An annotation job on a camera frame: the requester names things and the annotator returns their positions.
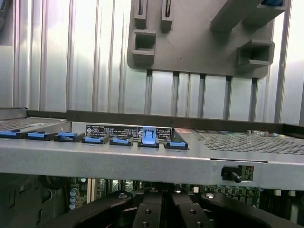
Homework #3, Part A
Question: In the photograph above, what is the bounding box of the green motherboard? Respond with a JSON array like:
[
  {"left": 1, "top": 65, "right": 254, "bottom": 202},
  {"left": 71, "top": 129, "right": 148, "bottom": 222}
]
[{"left": 68, "top": 177, "right": 304, "bottom": 214}]

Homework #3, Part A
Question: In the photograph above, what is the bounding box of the grey PC case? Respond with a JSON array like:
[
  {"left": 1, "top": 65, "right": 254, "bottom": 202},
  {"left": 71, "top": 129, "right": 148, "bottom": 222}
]
[{"left": 0, "top": 106, "right": 304, "bottom": 228}]

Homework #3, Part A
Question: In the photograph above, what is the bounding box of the white expansion slot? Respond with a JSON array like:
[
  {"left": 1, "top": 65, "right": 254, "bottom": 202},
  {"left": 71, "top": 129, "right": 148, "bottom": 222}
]
[{"left": 87, "top": 178, "right": 95, "bottom": 204}]

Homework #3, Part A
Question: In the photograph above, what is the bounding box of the blue card retention clip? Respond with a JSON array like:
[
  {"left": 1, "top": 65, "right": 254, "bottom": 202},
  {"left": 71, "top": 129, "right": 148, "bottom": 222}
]
[
  {"left": 109, "top": 135, "right": 134, "bottom": 146},
  {"left": 138, "top": 126, "right": 160, "bottom": 148},
  {"left": 25, "top": 131, "right": 52, "bottom": 140},
  {"left": 54, "top": 132, "right": 79, "bottom": 143},
  {"left": 164, "top": 139, "right": 189, "bottom": 150},
  {"left": 0, "top": 129, "right": 21, "bottom": 139},
  {"left": 82, "top": 135, "right": 107, "bottom": 144}
]

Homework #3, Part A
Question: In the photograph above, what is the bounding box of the black regulatory label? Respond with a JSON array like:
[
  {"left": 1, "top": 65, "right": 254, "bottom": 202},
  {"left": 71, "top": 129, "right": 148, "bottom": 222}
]
[{"left": 85, "top": 123, "right": 172, "bottom": 141}]

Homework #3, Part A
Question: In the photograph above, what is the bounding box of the grey parts rack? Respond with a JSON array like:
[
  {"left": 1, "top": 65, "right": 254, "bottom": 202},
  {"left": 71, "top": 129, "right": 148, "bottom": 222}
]
[{"left": 127, "top": 0, "right": 295, "bottom": 79}]

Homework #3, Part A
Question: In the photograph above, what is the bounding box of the hard disk with blue caddy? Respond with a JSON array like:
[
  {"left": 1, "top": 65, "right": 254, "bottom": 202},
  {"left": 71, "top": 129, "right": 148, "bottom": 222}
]
[{"left": 260, "top": 0, "right": 285, "bottom": 8}]

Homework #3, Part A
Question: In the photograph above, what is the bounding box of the black intrusion switch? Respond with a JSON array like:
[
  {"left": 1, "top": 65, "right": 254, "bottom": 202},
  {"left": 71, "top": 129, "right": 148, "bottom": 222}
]
[{"left": 220, "top": 165, "right": 242, "bottom": 184}]

